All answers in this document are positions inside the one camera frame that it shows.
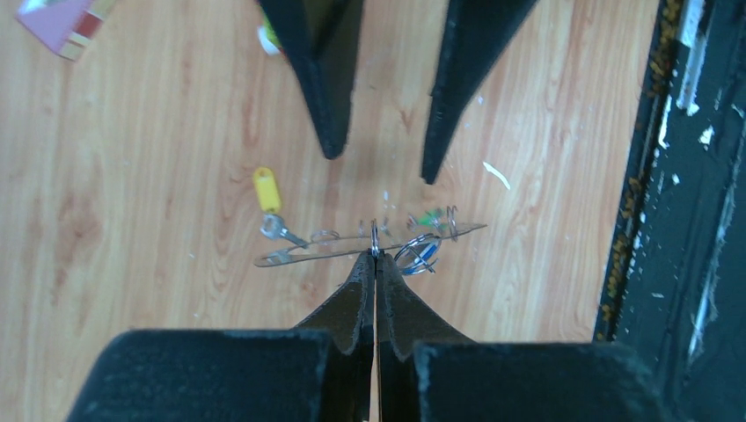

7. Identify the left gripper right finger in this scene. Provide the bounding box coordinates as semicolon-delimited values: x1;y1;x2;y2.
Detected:
376;253;472;361

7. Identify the pink picture block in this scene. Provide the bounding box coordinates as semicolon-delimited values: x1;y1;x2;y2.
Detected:
16;0;116;62

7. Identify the yellow key tag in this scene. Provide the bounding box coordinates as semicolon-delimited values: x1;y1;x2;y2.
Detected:
252;167;282;215

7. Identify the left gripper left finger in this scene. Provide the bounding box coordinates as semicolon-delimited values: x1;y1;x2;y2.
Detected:
296;251;376;354

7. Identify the toy brick car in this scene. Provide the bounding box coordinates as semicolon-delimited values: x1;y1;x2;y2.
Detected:
257;14;284;56

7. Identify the green key tag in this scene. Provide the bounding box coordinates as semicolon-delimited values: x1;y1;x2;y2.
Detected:
406;207;448;231

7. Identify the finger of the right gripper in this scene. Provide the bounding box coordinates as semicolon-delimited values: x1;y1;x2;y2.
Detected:
259;0;364;160
421;0;536;185

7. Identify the blue key tag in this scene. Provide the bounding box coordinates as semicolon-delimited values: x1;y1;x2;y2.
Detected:
394;234;442;276

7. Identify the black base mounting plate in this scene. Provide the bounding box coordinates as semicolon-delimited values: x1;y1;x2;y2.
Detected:
594;1;745;421

